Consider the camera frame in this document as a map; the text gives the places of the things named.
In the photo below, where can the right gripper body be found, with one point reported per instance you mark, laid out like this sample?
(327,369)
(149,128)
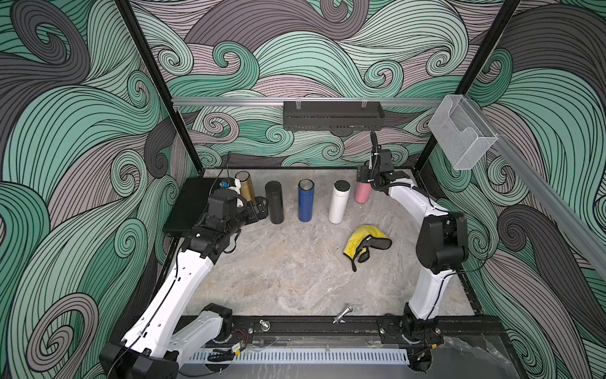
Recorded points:
(366,175)

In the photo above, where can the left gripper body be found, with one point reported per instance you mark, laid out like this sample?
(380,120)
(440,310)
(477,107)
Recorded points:
(242,216)

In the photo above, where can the gold thermos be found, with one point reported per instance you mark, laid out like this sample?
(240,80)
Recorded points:
(246,187)

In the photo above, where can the pink thermos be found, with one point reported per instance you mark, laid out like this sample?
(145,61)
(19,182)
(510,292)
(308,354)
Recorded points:
(362,193)

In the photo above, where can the yellow cleaning cloth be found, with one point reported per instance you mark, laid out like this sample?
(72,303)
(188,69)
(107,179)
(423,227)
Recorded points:
(360,243)

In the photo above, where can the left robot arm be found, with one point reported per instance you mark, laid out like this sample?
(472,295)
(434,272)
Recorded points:
(155,347)

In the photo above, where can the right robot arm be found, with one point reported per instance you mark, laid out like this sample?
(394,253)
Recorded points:
(441,248)

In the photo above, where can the black thermos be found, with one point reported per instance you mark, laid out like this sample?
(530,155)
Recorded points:
(273,190)

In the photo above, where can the white thermos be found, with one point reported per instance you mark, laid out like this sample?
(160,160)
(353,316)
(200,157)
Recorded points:
(339,199)

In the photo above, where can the blue thermos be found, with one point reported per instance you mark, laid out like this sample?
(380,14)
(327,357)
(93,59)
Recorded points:
(305,199)

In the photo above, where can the black case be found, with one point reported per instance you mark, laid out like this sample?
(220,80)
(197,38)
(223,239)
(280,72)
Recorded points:
(190,205)

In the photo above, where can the silver bolt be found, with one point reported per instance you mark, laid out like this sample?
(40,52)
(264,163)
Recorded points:
(340,317)

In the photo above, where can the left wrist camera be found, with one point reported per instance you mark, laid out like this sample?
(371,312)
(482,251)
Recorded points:
(232,184)

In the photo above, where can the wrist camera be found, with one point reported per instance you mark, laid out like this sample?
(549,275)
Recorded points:
(375,149)
(232,184)

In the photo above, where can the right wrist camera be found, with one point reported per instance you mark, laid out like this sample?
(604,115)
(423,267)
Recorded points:
(375,149)

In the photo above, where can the clear plastic wall holder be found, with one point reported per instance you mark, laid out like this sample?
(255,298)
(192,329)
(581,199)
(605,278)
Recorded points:
(462,131)

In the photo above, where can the black wall shelf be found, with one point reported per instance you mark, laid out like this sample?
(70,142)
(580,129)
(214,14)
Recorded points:
(332,116)

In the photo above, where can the aluminium wall rail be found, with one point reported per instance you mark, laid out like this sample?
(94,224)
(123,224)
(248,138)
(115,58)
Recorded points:
(241,101)

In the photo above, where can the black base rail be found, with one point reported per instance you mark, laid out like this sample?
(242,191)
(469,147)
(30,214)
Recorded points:
(388,329)

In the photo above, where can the white slotted cable duct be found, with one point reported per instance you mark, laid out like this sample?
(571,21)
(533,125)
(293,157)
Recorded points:
(308,355)

